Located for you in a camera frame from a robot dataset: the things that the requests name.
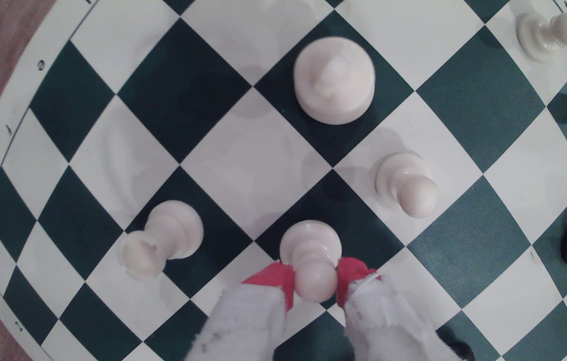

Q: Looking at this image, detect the green and white chess mat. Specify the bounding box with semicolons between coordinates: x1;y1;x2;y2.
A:
0;0;567;361

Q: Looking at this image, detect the red gripper finger white wrap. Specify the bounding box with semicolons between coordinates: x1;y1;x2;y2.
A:
185;262;295;361
337;257;461;361

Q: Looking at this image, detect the white chess rook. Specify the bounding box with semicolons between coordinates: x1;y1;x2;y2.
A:
119;200;205;280

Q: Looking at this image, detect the large white chess piece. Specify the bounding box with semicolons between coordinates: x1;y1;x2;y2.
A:
293;36;376;125

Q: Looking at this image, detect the black chess piece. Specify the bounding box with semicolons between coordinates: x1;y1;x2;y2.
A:
445;340;476;361

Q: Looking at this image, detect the white chess pawn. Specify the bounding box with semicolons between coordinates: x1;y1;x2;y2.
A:
516;11;567;63
279;220;343;304
375;152;440;219

